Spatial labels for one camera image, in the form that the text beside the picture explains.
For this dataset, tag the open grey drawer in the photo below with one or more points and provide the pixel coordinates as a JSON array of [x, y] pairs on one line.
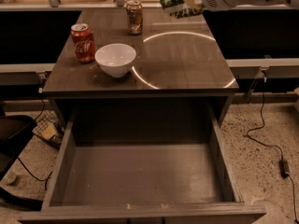
[[143, 164]]

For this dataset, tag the white ceramic bowl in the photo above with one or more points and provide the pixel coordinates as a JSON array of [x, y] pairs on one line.
[[115, 59]]

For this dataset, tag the black chair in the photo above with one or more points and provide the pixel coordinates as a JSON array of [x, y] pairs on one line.
[[15, 133]]

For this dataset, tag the red cola can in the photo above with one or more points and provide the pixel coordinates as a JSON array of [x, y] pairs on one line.
[[83, 40]]

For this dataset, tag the green jalapeno chip bag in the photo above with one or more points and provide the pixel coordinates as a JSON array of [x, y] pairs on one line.
[[179, 9]]

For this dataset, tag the black power adapter with cable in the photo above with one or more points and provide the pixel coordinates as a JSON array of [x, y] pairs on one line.
[[284, 167]]

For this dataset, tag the gold soda can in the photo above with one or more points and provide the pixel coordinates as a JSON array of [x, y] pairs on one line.
[[134, 11]]

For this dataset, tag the small green round object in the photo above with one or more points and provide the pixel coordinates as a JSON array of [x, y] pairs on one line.
[[11, 178]]

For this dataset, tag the grey cabinet with table top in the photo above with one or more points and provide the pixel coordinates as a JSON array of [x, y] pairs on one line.
[[178, 57]]

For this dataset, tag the wire basket with items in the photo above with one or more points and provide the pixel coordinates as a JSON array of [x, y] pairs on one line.
[[49, 129]]

